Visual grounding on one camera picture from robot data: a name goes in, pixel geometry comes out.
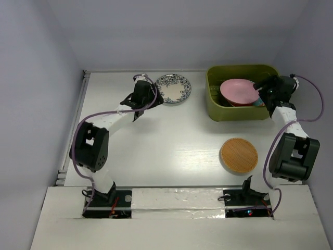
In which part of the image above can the blue floral white plate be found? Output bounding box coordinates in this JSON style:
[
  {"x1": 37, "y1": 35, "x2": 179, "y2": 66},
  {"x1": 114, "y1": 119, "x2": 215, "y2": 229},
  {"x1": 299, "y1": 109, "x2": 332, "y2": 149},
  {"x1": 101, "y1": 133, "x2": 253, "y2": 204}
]
[{"x1": 156, "y1": 73, "x2": 192, "y2": 104}]

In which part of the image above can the orange woven round plate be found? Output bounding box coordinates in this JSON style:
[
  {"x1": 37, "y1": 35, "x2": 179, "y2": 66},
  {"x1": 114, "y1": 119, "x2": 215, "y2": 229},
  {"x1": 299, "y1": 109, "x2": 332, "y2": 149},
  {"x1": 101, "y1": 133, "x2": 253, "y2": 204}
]
[{"x1": 220, "y1": 137, "x2": 259, "y2": 174}]

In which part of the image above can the red teal flower plate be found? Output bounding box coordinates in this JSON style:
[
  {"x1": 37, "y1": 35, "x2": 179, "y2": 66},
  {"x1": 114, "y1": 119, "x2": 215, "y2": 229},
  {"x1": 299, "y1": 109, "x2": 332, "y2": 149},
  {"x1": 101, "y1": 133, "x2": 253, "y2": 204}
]
[{"x1": 227, "y1": 97, "x2": 265, "y2": 107}]

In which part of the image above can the dark teal glazed plate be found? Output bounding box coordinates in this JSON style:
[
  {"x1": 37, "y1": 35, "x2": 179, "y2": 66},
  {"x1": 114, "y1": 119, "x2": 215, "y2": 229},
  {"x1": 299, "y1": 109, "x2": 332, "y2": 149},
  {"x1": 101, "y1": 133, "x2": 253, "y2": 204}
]
[{"x1": 218, "y1": 94, "x2": 232, "y2": 107}]

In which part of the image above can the pink plastic plate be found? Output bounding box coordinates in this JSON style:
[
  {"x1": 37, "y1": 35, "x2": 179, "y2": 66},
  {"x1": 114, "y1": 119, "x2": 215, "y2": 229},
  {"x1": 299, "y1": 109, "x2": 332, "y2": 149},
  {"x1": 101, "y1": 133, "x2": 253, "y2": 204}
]
[{"x1": 220, "y1": 79, "x2": 259, "y2": 99}]

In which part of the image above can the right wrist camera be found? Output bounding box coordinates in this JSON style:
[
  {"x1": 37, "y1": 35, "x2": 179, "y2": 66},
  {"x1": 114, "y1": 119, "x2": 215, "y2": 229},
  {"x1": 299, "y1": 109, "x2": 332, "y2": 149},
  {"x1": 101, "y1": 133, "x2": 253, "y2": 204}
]
[{"x1": 290, "y1": 74, "x2": 300, "y2": 91}]

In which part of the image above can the aluminium table edge rail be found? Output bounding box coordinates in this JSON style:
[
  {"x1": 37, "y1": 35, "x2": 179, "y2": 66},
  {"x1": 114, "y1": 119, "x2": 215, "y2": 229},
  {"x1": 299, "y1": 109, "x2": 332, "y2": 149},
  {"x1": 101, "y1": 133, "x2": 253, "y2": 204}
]
[{"x1": 53, "y1": 70, "x2": 91, "y2": 186}]

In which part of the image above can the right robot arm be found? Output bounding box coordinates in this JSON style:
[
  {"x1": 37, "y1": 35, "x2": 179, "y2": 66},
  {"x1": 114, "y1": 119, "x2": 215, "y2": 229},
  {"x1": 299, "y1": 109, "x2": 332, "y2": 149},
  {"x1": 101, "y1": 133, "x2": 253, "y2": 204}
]
[{"x1": 239, "y1": 74, "x2": 320, "y2": 205}]

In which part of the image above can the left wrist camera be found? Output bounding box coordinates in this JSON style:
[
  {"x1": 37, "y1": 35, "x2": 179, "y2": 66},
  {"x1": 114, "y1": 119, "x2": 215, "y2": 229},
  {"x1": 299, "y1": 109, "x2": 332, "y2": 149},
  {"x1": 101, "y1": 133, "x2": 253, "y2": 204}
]
[{"x1": 133, "y1": 74, "x2": 147, "y2": 82}]

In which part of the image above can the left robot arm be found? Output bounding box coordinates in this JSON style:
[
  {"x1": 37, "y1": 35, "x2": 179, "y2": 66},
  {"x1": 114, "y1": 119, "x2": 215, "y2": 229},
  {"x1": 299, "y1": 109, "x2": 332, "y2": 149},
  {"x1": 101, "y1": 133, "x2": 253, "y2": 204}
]
[{"x1": 69, "y1": 74, "x2": 164, "y2": 209}]

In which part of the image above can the green plastic bin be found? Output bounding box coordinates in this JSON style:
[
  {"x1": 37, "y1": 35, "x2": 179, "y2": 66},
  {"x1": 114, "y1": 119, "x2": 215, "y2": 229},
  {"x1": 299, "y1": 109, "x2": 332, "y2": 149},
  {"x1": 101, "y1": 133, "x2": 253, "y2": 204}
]
[{"x1": 205, "y1": 64, "x2": 279, "y2": 122}]

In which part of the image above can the silver foil covered bar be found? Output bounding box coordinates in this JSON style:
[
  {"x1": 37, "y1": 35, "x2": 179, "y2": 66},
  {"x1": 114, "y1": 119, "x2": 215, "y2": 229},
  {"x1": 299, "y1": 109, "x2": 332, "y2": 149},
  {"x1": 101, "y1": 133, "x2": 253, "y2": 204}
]
[{"x1": 131, "y1": 187, "x2": 225, "y2": 219}]

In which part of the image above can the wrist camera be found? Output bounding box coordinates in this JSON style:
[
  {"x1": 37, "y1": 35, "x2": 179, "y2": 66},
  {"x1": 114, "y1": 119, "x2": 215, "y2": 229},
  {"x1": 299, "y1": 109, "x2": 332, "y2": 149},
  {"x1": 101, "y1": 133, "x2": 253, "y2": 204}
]
[
  {"x1": 290, "y1": 74, "x2": 300, "y2": 91},
  {"x1": 133, "y1": 74, "x2": 147, "y2": 82}
]

